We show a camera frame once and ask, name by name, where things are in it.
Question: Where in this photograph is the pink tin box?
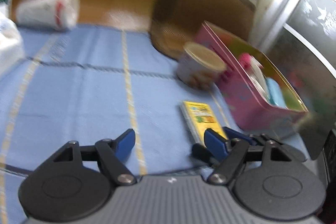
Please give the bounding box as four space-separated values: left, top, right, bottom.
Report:
196 21 309 132

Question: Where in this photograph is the frosted glass sliding door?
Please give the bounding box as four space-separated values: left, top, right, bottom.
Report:
249 0 336 130

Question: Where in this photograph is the bagged stack of paper cups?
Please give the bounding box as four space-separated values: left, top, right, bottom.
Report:
16 0 80 31

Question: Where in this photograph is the lidded plastic food cup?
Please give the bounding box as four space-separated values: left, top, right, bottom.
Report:
176 42 227 90

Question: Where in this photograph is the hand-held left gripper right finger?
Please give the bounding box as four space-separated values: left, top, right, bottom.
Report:
204 128 292 186

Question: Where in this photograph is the blue checked tablecloth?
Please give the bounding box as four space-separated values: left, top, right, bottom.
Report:
0 23 310 224

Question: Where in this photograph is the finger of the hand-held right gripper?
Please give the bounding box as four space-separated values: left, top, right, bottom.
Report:
192 144 218 165
223 126 306 161

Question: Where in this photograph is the white tissue pack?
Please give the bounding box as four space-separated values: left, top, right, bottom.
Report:
0 11 25 75

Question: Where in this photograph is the brown plastic tray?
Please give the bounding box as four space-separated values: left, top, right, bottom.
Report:
150 0 256 62

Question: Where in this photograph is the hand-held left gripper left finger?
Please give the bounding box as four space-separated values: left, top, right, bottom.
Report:
52 129 137 186

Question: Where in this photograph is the yellow printed booklet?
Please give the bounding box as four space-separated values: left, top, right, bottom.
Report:
180 101 229 146

